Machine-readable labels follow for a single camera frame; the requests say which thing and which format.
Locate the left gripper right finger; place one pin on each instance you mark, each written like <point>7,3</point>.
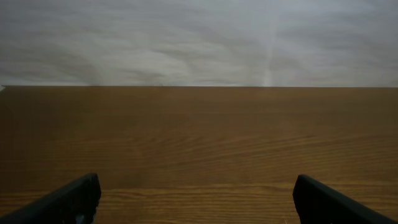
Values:
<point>323,205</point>

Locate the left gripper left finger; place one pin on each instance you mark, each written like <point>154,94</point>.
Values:
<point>68,202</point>

